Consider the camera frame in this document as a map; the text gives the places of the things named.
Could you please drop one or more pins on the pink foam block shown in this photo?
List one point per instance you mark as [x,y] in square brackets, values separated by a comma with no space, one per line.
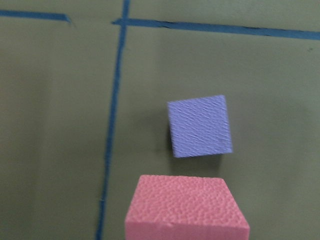
[167,207]

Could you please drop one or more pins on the purple foam block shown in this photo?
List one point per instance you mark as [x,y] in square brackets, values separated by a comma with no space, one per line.
[199,127]

